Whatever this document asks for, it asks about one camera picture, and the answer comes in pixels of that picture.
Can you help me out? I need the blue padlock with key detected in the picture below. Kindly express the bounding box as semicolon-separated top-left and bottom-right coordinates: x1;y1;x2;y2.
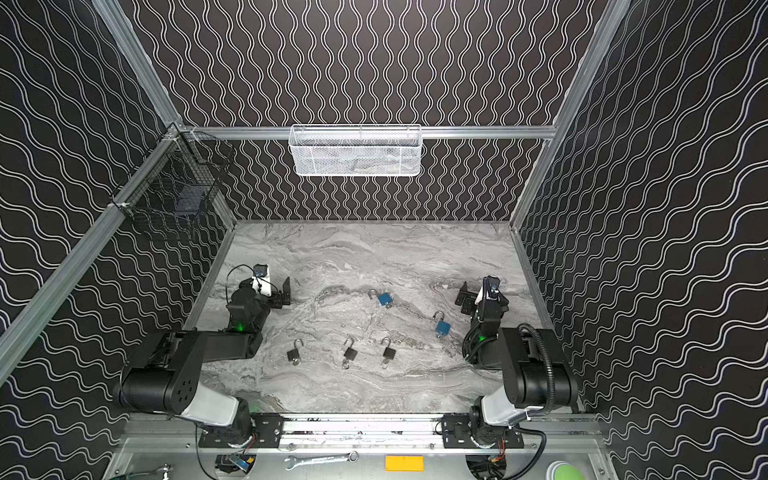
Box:
368;289;393;308

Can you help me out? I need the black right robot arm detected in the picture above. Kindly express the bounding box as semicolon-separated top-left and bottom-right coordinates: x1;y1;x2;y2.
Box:
455;276;578;447

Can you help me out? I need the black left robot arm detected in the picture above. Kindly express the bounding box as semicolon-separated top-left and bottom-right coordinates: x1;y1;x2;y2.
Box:
114;277;291;447

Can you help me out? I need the black padlock left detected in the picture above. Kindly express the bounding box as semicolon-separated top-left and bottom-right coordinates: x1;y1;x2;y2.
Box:
286;339;304;366

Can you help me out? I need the black padlock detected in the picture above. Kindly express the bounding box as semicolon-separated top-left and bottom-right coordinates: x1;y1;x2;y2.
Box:
342;336;358;370
380;337;396;369
286;339;304;366

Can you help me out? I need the black padlock middle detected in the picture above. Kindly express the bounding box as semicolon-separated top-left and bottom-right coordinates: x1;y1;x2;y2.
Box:
342;336;358;370

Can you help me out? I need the black padlock right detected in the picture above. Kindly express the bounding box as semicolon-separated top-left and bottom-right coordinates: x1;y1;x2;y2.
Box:
380;337;396;369

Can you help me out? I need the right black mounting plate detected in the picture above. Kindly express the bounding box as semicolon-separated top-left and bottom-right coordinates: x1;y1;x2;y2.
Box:
436;413;524;449

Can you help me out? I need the black mounting plate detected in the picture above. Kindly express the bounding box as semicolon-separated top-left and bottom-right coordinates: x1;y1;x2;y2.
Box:
198;413;285;450
436;413;524;449

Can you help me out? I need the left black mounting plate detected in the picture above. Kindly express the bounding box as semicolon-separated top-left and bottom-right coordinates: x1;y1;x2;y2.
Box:
198;413;285;450

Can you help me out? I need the green round button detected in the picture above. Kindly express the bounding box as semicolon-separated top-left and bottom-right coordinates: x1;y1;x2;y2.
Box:
546;461;586;480

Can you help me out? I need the yellow label plate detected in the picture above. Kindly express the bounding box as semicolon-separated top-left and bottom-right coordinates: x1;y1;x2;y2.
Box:
385;455;425;473

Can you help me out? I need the silver combination wrench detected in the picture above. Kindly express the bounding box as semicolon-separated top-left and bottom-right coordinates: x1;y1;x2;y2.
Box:
284;451;359;471

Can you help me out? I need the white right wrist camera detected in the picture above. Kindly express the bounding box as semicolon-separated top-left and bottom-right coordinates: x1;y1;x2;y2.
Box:
476;276;501;305

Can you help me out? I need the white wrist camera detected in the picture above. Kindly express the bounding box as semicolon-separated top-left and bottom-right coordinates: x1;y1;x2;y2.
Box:
476;276;501;305
252;264;273;297

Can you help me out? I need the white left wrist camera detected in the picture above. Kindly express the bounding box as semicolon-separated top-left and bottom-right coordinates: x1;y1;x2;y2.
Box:
252;264;273;297

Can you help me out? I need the thin black camera cable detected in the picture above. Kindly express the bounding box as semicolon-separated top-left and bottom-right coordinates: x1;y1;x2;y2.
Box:
224;263;256;304

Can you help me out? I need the black wire mesh basket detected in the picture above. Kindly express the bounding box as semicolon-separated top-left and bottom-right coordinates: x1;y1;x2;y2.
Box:
116;132;235;244

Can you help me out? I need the white wire mesh basket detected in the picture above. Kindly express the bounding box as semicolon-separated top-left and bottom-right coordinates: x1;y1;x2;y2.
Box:
288;124;424;177

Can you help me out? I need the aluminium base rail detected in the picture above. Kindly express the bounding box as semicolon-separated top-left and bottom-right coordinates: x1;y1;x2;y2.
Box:
120;413;602;454

